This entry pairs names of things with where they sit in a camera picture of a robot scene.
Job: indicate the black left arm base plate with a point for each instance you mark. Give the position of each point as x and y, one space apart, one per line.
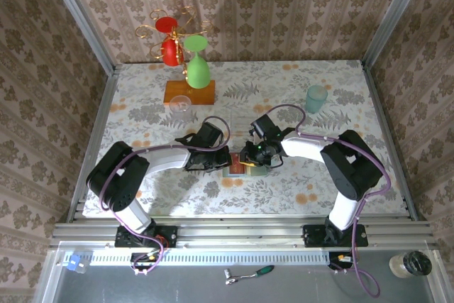
168 237

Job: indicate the green wine glass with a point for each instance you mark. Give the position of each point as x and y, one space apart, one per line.
198 72

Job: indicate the grey sheet metal shelf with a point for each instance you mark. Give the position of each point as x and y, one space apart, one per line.
177 289

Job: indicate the wide aluminium extrusion beam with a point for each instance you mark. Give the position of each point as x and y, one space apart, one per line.
230 233

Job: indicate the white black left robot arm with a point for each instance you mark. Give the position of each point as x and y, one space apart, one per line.
117 175

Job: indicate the glass jar black lid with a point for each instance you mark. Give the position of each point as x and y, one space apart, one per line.
411 264

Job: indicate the red wine glass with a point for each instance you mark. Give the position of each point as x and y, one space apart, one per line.
172 53

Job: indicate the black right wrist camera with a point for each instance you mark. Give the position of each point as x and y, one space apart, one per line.
265 127

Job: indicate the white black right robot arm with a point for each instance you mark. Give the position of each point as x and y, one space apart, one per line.
354 164

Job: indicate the aluminium frame post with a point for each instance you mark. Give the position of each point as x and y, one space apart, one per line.
81 15
395 15

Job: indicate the blue plug connector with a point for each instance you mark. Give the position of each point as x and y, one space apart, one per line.
73 262

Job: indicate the small metal socket adapter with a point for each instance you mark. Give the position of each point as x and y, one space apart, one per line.
230 276

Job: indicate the black power connector block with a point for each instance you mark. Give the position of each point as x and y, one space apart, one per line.
340 258
145 258

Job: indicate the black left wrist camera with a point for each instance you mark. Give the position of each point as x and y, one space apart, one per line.
208 134

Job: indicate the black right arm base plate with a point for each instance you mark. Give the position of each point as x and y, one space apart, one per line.
314 237

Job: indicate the red credit card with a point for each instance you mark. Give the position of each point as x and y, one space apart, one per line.
236 166

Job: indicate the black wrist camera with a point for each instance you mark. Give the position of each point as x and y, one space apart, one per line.
265 127
208 134

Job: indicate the teal plastic cup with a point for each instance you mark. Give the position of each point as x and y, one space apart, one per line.
316 99

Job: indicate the aluminium table edge rail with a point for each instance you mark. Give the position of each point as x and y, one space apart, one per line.
389 140
95 140

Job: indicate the floral patterned tablecloth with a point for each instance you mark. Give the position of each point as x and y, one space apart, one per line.
283 193

